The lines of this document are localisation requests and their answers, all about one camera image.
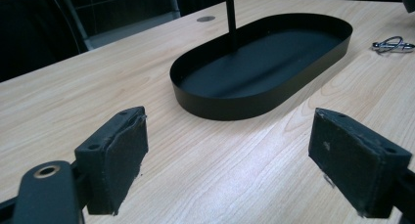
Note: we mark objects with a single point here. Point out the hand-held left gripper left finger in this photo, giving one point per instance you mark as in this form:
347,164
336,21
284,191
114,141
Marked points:
114,165

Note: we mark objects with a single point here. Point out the grey chair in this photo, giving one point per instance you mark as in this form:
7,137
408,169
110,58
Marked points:
130,30

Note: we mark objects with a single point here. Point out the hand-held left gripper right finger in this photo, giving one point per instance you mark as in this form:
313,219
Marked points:
355,171

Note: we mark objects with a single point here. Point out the black oval tray with post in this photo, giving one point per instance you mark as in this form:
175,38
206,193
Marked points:
261,70

